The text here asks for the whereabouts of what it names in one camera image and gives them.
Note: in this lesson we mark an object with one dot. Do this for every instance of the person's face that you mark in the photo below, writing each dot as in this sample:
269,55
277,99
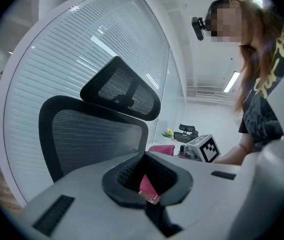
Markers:
227,24

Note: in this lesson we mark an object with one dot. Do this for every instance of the black office chair with armrests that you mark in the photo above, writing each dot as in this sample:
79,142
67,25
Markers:
185,133

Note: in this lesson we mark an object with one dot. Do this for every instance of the black head-worn camera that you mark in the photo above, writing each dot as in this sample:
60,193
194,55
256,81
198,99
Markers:
198,27

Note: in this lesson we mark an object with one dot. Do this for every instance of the long ceiling light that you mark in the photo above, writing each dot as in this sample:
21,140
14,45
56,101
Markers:
231,81

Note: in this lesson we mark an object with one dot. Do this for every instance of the yellow flowers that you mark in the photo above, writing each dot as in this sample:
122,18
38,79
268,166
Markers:
168,133

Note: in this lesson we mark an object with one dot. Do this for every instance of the black mesh office chair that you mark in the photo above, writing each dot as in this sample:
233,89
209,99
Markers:
94,134

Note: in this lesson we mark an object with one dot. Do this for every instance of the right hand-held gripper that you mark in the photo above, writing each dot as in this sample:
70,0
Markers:
207,149

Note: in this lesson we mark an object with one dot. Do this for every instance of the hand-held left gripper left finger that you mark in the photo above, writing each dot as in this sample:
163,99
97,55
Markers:
86,191

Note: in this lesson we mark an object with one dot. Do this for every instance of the glass partition with white blinds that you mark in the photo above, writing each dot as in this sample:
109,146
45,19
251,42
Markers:
64,59

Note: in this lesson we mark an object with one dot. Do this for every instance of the person's right forearm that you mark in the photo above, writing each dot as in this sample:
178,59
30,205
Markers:
231,156

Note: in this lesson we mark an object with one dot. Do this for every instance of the pink cleaning cloth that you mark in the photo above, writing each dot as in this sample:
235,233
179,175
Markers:
148,187

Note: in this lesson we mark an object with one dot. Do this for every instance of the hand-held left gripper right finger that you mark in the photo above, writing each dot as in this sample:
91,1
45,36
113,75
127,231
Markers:
201,199

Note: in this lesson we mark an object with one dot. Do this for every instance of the white air vent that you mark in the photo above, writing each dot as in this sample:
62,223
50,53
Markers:
205,93

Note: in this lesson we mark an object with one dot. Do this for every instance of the black yellow printed t-shirt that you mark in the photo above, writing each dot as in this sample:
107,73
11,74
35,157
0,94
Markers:
261,114

